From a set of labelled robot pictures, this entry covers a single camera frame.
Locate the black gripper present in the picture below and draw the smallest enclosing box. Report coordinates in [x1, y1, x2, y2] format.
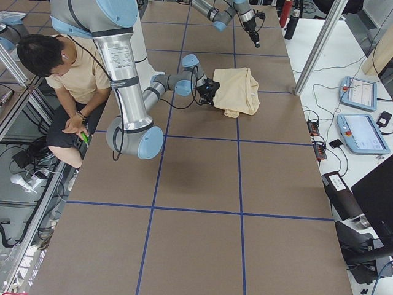
[196, 78, 220, 106]
[244, 20, 260, 48]

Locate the cream printed long-sleeve shirt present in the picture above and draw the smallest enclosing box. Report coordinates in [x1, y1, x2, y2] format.
[213, 68, 260, 118]

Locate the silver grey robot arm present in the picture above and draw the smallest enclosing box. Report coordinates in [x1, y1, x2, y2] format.
[185, 0, 265, 48]
[50, 1, 220, 159]

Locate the black water bottle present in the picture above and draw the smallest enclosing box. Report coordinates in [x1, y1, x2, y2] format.
[284, 9, 301, 40]

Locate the red water bottle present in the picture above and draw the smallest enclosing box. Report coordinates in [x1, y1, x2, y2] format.
[279, 0, 293, 28]

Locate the upper blue teach pendant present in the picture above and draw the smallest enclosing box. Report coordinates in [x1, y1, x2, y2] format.
[339, 76, 377, 112]

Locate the blue teach pendant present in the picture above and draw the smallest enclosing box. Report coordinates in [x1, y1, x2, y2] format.
[336, 114, 391, 155]
[339, 76, 377, 112]

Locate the person with black hair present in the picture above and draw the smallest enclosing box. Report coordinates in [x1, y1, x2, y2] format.
[17, 34, 111, 168]

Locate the lower blue teach pendant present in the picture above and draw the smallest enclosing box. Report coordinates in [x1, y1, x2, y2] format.
[336, 114, 391, 155]

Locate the black box with label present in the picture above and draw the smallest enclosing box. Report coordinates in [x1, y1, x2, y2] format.
[321, 171, 363, 220]

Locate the black computer monitor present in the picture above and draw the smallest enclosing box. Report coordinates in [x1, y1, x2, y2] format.
[351, 157, 393, 245]

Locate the white power strip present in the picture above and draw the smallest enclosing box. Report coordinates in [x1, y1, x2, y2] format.
[10, 171, 48, 193]

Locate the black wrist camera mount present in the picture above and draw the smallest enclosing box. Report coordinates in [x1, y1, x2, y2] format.
[254, 11, 265, 20]

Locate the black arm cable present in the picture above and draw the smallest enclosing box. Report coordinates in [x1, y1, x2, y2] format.
[158, 64, 203, 110]

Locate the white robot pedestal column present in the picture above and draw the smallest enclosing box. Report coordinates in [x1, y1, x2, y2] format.
[130, 7, 165, 85]

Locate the aluminium frame post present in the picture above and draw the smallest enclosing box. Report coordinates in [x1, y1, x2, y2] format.
[294, 0, 348, 96]

